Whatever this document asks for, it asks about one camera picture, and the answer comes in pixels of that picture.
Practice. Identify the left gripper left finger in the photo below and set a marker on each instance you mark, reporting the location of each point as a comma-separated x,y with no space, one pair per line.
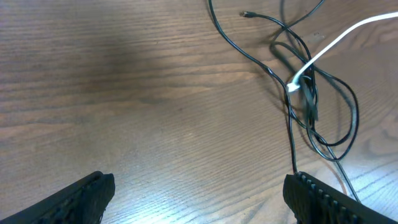
82,202

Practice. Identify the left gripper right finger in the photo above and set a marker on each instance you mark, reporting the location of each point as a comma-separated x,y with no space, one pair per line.
314,202

